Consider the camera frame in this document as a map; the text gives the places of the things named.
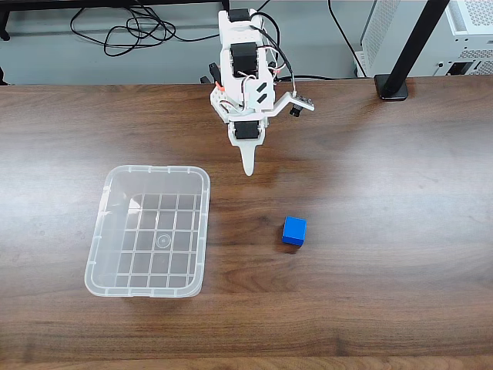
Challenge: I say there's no blue cube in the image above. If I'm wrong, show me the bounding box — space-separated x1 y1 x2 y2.
281 215 308 247

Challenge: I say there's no black and orange clamp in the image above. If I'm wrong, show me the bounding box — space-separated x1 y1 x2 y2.
199 62 225 92

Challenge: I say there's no clear plastic container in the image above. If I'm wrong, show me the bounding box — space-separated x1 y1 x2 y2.
83 164 212 299

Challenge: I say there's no black pole with base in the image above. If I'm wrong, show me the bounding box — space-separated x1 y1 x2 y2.
374 0 451 103

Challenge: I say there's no white perforated computer case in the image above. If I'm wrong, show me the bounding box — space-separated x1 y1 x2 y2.
353 0 493 79

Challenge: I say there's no small board camera on bracket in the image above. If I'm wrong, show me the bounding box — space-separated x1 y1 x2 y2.
266 90 316 119

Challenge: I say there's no black camera cable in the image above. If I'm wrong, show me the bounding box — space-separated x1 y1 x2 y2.
252 10 298 96

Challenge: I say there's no tangled black cable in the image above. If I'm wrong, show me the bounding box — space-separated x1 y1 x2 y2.
69 0 221 58

